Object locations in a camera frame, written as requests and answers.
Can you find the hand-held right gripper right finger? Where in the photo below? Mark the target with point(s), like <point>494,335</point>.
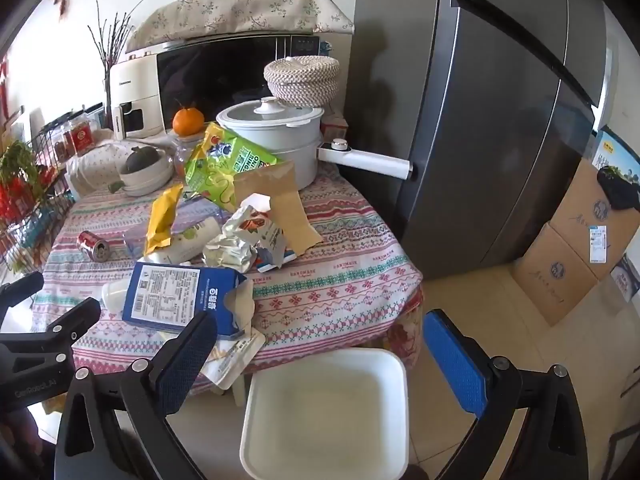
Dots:
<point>452,360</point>

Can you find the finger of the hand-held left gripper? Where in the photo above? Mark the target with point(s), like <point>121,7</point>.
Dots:
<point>70,322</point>
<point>22,287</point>

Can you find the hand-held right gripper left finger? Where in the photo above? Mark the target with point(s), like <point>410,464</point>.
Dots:
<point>185,365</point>

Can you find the blue carton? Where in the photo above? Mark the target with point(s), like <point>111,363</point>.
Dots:
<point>170,295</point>

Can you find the white chair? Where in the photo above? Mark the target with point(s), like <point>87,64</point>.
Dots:
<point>325,410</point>

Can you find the yellow snack bag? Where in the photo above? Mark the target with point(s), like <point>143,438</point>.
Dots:
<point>162,220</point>

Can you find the clear printed plastic wrapper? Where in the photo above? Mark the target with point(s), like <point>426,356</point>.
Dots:
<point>235,357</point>

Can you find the small white plastic bottle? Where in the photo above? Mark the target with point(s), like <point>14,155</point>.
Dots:
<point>114,295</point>

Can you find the red soda can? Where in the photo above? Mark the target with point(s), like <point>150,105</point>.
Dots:
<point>92,246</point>

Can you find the clear plastic bag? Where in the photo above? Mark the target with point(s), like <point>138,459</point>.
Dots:
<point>135,237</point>

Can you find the green leafy plant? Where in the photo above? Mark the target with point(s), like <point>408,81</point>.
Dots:
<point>17,162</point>

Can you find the tall white plastic bottle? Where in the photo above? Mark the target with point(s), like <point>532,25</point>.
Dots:
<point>192,240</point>

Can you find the silver foil wrapper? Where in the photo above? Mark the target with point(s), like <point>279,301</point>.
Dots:
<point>235,250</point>

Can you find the patterned tablecloth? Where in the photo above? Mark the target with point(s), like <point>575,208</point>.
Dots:
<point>340,290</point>

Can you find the large cardboard box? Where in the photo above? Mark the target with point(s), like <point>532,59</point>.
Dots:
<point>580,210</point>
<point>555,275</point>

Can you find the red blue white wrapper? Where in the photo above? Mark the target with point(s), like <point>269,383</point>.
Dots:
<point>277,260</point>

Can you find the white dotted cloth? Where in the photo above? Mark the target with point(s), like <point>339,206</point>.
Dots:
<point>92,165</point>

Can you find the red label jars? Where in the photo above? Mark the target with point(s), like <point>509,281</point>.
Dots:
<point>75,140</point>

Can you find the white bowl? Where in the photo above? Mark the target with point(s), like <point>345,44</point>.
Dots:
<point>147,180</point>

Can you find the dark green zucchini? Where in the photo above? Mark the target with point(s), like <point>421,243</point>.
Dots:
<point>140,160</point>

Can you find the brown paper bag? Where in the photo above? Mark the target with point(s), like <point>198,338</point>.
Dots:
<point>295,210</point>

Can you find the green snack bag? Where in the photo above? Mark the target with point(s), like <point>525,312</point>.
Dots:
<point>220,165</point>

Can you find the cream kitchen appliance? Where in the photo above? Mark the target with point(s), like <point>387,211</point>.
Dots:
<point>132,90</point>

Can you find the orange fruit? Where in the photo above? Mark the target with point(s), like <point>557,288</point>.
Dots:
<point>188,121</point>

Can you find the black object on box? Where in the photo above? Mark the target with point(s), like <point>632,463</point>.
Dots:
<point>620,190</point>

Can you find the grey refrigerator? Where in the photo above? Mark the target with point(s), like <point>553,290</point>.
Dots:
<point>475,110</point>

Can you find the dried branches in vase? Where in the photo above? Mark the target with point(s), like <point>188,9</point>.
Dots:
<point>107,50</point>

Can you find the small red box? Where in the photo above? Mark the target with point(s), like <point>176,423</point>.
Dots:
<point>334,130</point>

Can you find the blue and white printed box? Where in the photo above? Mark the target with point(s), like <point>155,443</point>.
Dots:
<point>612,152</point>

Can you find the woven basket with lid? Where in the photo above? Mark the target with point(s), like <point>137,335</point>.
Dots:
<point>302,80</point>

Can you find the floral cloth cover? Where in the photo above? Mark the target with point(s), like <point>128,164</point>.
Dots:
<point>235,12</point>

